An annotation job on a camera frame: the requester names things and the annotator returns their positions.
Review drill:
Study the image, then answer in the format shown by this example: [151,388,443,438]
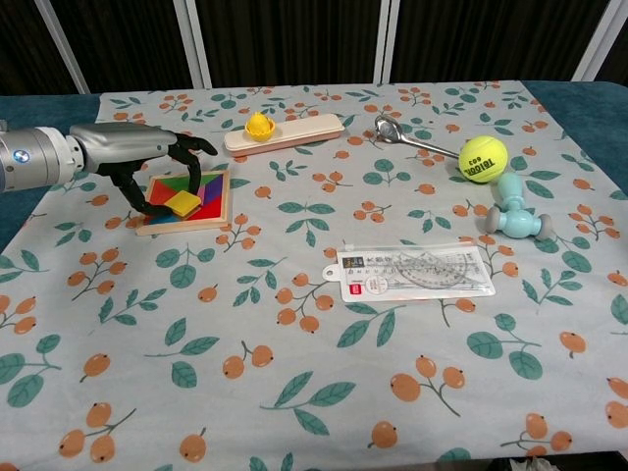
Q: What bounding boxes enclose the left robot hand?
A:
[68,122,219,217]

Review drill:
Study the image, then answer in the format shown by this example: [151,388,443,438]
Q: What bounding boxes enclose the yellow square tangram piece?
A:
[163,189,203,218]

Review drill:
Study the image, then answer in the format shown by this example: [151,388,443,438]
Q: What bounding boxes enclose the orange-red large tangram triangle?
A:
[147,178,185,218]

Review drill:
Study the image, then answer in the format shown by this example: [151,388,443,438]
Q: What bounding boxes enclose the green large tangram triangle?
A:
[154,175,218,198]

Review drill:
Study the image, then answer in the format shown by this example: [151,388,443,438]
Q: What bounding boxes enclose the purple tangram parallelogram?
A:
[201,175,226,203]

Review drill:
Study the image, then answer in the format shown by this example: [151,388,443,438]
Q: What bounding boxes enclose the red medium tangram triangle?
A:
[188,192,225,221]

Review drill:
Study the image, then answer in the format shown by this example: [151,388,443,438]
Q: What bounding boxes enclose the teal table cover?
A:
[0,79,628,254]

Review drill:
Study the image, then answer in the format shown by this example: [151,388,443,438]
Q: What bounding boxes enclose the small yellow duck toy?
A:
[244,111,276,143]

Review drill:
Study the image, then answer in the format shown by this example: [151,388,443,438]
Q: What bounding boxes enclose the pink pencil case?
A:
[223,113,345,158]

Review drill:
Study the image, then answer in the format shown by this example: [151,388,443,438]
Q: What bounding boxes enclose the metal spoon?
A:
[374,115,462,160]

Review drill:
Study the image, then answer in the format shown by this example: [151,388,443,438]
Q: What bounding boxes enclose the floral tablecloth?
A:
[0,80,628,471]

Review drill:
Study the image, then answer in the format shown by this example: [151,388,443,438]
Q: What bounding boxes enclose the ruler set in clear pouch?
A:
[322,244,497,302]

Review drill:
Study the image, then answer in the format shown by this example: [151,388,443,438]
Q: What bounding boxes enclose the yellow tennis ball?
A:
[458,135,509,184]

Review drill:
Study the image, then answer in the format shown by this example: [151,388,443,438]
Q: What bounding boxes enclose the light blue massage roller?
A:
[485,173,553,241]

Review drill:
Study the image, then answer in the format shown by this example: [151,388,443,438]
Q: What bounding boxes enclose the wooden tangram puzzle tray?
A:
[135,169,233,237]

